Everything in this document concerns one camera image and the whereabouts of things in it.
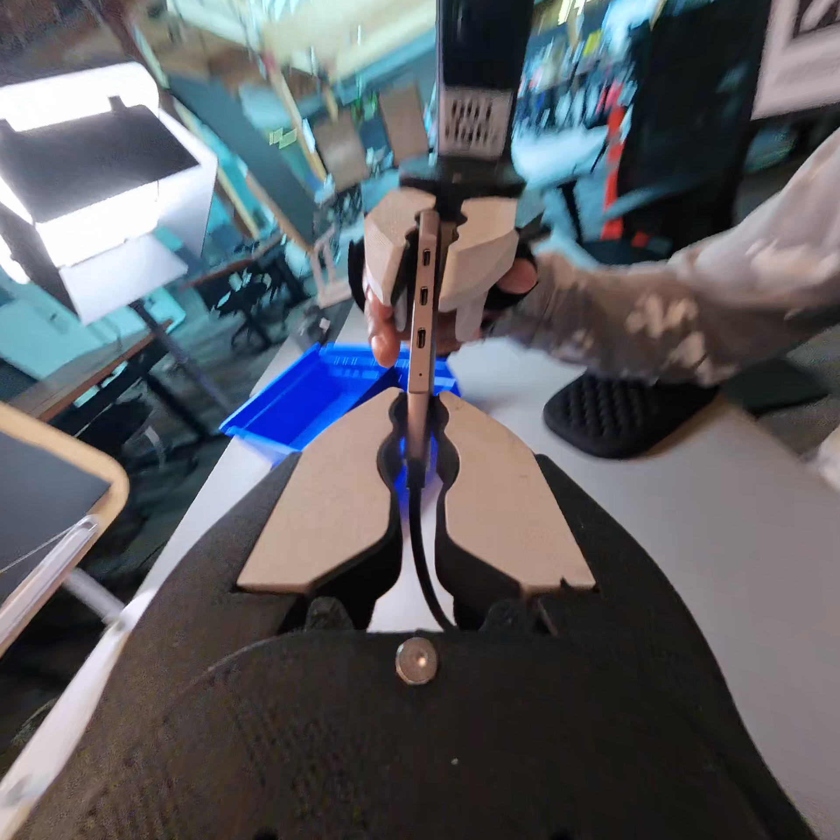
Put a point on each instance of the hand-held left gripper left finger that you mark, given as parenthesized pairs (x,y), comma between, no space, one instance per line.
(321,518)

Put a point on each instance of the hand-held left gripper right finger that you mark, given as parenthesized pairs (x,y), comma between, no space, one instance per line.
(512,518)

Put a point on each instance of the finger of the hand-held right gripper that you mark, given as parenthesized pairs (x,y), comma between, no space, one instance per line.
(387,243)
(482,249)

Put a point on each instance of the grey usb hub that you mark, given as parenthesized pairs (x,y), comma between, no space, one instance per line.
(423,367)

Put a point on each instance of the person's right forearm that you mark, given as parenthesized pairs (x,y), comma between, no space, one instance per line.
(656,308)

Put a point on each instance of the person's right hand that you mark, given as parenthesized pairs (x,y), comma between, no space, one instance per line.
(384,341)

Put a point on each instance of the blue plastic bin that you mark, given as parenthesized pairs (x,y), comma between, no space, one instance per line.
(295,407)

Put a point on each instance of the black board with wooden rim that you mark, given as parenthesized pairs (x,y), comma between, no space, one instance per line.
(39,499)
(262,164)

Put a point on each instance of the black padded chair armrest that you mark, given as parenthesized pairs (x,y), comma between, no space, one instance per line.
(623,413)

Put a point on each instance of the orange traffic cone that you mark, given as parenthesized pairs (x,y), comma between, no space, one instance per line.
(615,164)

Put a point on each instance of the black mesh office chair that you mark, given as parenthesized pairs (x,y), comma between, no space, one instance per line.
(689,98)

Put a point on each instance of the black light stand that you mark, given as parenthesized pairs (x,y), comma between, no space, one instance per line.
(170,354)

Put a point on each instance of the white softbox light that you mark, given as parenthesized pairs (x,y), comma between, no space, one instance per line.
(131,216)

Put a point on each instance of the white sign with black tag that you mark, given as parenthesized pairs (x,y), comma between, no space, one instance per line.
(794,79)

